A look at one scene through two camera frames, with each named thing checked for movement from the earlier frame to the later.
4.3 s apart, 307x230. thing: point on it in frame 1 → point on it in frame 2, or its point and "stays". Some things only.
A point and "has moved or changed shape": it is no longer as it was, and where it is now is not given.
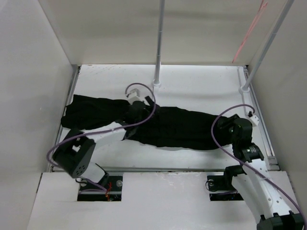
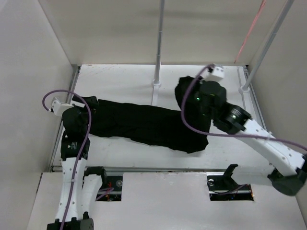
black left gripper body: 147,111 → 85,115
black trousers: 170,127 has moved or changed shape
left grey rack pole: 158,62 stays
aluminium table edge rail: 74,82 stays
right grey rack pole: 246,87 stays
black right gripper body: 228,125 → 204,109
